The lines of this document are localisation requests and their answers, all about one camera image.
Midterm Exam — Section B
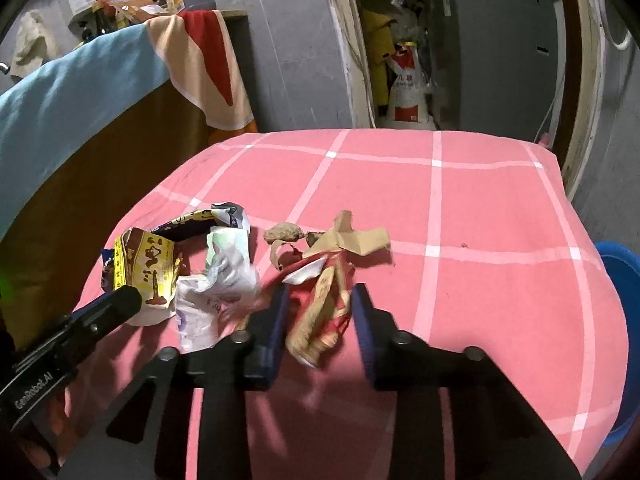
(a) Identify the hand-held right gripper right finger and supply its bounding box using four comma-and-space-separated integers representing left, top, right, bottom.
350, 284, 583, 480

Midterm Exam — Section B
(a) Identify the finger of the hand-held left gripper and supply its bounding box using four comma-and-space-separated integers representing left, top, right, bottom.
67, 285, 144, 348

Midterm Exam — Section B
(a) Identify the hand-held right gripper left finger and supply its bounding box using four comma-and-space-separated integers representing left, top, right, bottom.
57, 285, 291, 480

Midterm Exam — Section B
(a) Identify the red beige wrapper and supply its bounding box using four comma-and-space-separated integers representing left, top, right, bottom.
272, 252, 357, 368

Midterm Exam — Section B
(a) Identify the yellow brown snack wrapper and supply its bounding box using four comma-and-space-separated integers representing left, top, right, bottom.
101, 227, 188, 328

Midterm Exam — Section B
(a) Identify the white wrapper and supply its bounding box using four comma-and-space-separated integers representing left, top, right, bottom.
175, 272, 251, 353

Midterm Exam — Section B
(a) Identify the blue plastic bucket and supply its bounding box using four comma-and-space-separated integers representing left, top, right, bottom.
595, 241, 640, 456

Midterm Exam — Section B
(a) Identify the person's left hand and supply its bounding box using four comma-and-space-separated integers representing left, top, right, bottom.
20, 390, 68, 471

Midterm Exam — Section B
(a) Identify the curled brown paper strip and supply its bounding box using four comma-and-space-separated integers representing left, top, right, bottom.
269, 241, 303, 272

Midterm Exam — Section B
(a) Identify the brown lump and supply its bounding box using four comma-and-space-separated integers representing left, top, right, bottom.
263, 222, 307, 245

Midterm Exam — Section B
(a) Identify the dark yellow printed wrapper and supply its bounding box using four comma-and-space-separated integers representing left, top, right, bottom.
150, 202, 251, 246

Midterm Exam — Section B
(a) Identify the wooden cabinet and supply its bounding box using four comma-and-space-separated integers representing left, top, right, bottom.
0, 77, 211, 351

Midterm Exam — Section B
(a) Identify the pink checked cloth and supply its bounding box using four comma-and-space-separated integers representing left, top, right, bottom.
60, 129, 630, 480

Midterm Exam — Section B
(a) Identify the light blue cloth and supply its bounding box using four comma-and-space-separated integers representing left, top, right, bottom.
0, 22, 173, 241

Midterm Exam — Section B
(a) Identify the white red printed sack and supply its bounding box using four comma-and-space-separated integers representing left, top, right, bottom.
376, 45, 438, 130

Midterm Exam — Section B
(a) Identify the red beige towel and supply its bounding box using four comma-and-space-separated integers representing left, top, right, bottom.
145, 9, 257, 131

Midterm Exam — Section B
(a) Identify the beige hanging rag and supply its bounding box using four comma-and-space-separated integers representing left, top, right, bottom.
10, 9, 62, 81

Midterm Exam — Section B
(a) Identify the dark sauce bottle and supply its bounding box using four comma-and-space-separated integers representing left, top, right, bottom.
91, 2, 117, 37

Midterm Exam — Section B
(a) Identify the yellow bag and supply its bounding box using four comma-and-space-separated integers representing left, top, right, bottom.
361, 7, 396, 106

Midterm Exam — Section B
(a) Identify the grey appliance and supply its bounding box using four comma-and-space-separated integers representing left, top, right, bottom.
422, 0, 558, 136

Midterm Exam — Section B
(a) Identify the white plastic hoop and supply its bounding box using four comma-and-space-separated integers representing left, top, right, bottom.
602, 7, 632, 52

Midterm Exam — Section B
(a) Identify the wooden door frame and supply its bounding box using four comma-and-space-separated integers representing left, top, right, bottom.
317, 0, 608, 196

